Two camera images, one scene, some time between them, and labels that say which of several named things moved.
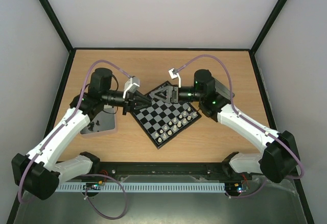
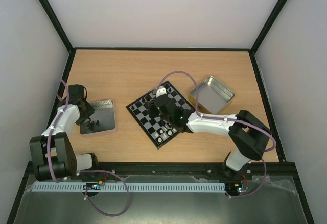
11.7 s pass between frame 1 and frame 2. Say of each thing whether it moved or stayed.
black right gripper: moved
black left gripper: moved
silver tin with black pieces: stayed
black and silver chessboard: stayed
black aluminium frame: stayed
